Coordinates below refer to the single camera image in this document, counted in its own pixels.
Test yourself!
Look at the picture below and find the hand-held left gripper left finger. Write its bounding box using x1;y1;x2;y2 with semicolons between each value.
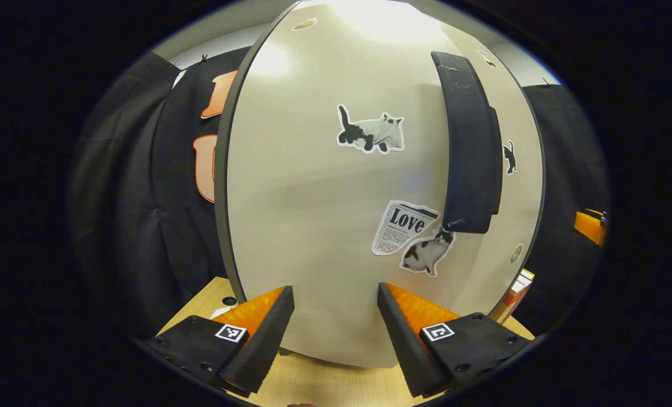
147;286;295;395

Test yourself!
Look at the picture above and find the white shoe cabinet door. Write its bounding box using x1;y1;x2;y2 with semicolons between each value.
216;0;503;368
438;23;546;317

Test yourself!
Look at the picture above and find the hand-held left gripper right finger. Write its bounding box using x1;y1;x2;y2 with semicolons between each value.
377;283;532;397

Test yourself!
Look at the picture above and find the black door handle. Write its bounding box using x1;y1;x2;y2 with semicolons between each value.
431;51;503;235

